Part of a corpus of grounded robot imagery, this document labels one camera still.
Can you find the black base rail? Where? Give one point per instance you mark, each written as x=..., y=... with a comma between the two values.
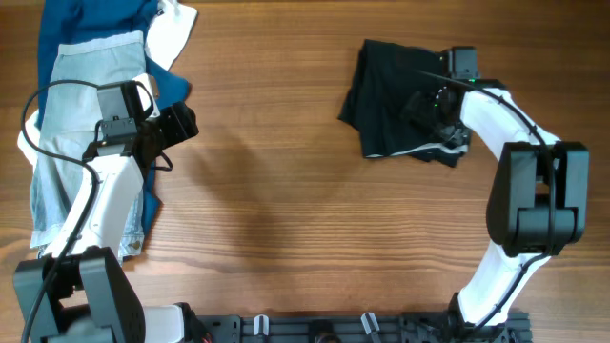
x=364, y=328

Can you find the light denim shorts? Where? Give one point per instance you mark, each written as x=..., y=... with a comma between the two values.
x=68, y=120

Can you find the blue garment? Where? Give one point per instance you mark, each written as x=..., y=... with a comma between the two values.
x=77, y=21

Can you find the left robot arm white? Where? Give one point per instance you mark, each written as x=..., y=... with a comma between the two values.
x=77, y=291

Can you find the black shorts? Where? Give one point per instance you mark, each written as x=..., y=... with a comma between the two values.
x=390, y=89

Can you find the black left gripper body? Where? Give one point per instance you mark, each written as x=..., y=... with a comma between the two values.
x=169, y=130

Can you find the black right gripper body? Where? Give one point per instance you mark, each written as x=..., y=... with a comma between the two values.
x=418, y=110

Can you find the white garment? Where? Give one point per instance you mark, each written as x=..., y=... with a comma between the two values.
x=169, y=32

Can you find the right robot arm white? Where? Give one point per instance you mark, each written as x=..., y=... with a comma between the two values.
x=538, y=201

